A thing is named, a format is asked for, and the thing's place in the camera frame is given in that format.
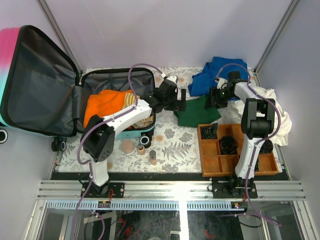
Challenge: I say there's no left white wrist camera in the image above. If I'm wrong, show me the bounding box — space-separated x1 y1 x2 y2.
161 74 179 86

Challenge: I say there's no rolled dark belt bottom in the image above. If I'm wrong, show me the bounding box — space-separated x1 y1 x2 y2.
254 158 260 172

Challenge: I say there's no dark green garment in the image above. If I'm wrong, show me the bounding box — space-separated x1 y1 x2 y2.
173 95 221 128

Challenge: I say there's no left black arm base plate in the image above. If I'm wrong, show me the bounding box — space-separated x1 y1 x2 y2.
84 182 125 199

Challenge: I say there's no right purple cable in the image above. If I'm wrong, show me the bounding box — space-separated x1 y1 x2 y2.
215 62 283 227

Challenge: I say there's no aluminium rail frame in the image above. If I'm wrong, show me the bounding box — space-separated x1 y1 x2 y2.
24 180 320 240

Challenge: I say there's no rolled black belt centre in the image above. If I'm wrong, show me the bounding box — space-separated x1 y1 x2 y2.
218 135 239 155

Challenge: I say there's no purple cable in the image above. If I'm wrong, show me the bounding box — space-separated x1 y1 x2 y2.
215 62 283 227
71 62 166 240

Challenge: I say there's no orange garment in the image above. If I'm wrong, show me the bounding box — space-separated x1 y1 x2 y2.
83 89 132 128

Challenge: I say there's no round peach compact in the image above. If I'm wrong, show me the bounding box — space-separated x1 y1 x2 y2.
121 140 135 154

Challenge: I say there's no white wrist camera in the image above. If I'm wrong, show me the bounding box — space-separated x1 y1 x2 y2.
161 74 179 86
217 77 228 90

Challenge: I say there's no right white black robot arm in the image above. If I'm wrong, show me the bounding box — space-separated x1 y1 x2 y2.
209 71 280 198

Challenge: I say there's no small bottle black cap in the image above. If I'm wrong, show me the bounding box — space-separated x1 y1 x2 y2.
137 143 146 155

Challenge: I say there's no pink teal open suitcase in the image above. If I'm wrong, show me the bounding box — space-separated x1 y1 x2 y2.
0 25 155 152

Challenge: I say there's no floral patterned table mat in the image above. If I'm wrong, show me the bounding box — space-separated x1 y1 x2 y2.
57 66 286 174

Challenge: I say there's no white crumpled garment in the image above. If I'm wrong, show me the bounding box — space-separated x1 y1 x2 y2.
234 86 293 147

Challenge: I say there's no blue garment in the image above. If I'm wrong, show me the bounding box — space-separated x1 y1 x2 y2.
188 56 249 97

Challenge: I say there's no rolled black belt right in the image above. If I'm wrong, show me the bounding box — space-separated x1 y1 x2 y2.
259 139 274 154

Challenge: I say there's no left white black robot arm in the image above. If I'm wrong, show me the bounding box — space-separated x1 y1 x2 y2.
77 79 187 198

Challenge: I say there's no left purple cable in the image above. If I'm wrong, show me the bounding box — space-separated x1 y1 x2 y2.
71 62 166 240

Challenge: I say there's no small bottle grey cap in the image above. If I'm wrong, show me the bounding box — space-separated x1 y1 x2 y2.
149 150 157 165

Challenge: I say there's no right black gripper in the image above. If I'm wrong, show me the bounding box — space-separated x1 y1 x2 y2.
204 86 237 110

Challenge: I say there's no yellow white striped towel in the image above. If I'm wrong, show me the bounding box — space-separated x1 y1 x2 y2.
122 92 154 129

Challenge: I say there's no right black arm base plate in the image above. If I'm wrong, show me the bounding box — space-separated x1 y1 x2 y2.
211 181 258 199

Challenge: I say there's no rolled black belt top-left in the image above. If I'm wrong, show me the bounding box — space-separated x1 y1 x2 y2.
200 123 218 140

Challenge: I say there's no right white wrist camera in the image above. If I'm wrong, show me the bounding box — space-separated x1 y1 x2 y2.
217 77 228 90

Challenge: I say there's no wooden compartment tray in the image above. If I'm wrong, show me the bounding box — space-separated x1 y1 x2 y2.
197 123 280 178

